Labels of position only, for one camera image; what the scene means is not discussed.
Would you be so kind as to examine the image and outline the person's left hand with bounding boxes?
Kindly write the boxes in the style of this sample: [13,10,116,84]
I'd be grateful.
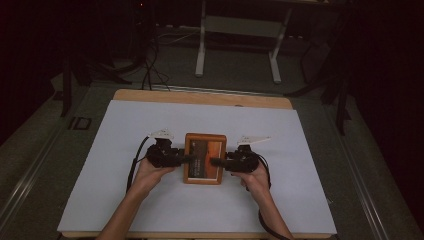
[133,155,177,196]

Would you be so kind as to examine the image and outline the wooden box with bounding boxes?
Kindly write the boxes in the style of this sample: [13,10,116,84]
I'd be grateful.
[182,132,228,186]

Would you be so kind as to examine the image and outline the black tripod stand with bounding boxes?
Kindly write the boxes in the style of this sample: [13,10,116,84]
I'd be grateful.
[284,39,354,137]

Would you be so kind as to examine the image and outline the black floor cables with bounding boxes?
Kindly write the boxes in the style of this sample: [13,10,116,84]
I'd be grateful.
[140,31,201,92]

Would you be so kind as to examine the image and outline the person's right hand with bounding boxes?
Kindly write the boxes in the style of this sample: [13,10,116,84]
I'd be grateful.
[230,162,272,198]

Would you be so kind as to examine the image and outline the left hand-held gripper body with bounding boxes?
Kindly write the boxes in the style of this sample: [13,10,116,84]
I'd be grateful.
[145,128,185,169]

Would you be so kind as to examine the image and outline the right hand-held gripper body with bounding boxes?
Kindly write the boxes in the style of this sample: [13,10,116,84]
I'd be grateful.
[225,134,272,174]

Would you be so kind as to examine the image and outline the wooden table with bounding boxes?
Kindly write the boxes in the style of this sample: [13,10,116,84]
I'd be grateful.
[60,87,335,240]

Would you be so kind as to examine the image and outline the brown and orange book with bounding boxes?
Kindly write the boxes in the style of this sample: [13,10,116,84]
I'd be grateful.
[187,139,224,180]

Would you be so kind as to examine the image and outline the black metal stand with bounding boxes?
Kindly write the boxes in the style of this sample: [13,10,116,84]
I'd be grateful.
[59,49,133,118]

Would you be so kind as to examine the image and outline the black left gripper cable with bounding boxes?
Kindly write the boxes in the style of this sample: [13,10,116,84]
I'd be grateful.
[125,135,152,194]

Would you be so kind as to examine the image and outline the white metal desk frame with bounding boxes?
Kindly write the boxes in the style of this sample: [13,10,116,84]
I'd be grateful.
[194,0,295,85]

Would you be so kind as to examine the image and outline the white table mat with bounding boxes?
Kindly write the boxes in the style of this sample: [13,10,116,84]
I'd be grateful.
[56,99,338,235]

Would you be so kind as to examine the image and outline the black floor socket plate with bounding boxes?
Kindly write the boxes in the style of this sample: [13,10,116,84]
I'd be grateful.
[67,116,93,131]

